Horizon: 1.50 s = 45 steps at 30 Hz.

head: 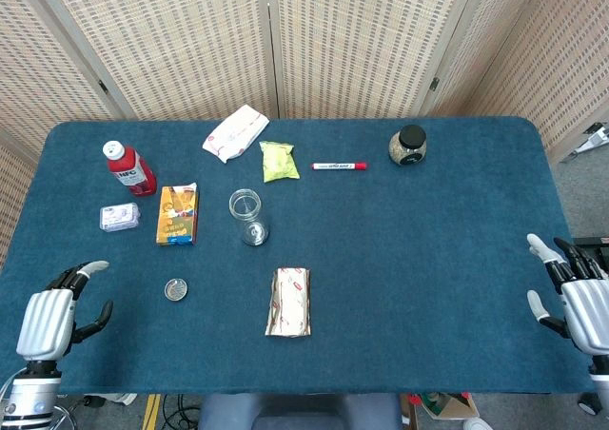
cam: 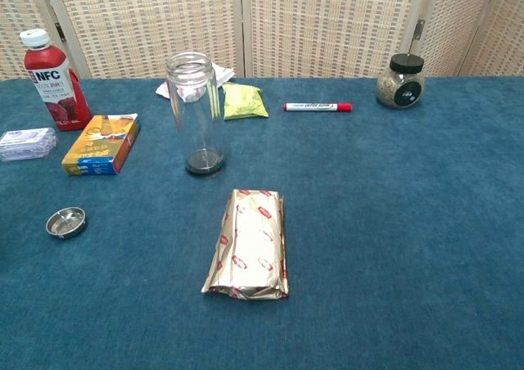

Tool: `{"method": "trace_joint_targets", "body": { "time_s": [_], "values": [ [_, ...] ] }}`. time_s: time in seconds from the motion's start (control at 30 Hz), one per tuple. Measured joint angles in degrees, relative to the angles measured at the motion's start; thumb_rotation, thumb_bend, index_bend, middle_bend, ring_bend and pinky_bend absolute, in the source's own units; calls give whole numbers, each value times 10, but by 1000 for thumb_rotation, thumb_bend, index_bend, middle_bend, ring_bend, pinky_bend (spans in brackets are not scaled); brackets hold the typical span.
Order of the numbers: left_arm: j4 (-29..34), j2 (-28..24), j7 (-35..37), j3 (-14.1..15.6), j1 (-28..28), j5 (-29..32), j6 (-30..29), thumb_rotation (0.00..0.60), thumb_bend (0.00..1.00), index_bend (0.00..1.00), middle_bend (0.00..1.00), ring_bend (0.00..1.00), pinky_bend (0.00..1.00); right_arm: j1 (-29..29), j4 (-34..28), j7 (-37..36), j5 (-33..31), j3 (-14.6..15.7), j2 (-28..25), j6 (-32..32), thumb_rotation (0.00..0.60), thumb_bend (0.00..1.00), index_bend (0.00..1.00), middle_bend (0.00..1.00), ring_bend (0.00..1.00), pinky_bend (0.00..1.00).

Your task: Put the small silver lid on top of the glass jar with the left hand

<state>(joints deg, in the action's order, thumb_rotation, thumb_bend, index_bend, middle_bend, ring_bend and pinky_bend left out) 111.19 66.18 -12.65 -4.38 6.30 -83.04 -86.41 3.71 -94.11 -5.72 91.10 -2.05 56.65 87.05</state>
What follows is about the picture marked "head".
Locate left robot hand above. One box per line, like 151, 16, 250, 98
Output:
15, 260, 115, 362

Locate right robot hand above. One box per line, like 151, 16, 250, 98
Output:
526, 233, 609, 355

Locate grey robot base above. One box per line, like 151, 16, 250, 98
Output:
197, 393, 402, 430

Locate transparent glass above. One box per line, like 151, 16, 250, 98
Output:
228, 188, 270, 247

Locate black device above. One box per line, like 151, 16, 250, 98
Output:
570, 236, 609, 263

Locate black caster wheel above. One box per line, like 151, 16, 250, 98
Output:
578, 391, 601, 415

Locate clear plastic packet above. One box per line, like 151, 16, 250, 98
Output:
99, 202, 142, 233

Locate grey metal stand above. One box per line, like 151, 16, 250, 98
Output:
573, 122, 609, 158

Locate orange carton box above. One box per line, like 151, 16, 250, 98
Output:
155, 182, 201, 247

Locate red juice bottle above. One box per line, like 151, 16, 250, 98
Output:
102, 140, 158, 198

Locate cardboard box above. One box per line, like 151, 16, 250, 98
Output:
403, 392, 480, 421

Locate blue tablecloth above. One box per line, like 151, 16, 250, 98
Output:
0, 117, 599, 396

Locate glass jar black lid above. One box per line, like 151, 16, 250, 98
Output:
388, 124, 427, 167

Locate silver foil packet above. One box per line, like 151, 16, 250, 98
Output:
264, 266, 313, 339

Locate white paper packet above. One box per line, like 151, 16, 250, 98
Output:
202, 104, 269, 165

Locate green snack packet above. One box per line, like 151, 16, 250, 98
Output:
259, 140, 302, 184

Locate red marker pen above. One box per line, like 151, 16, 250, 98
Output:
311, 161, 368, 171

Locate woven folding screen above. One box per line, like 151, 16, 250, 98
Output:
0, 0, 609, 269

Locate black floor cables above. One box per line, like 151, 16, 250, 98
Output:
161, 394, 201, 430

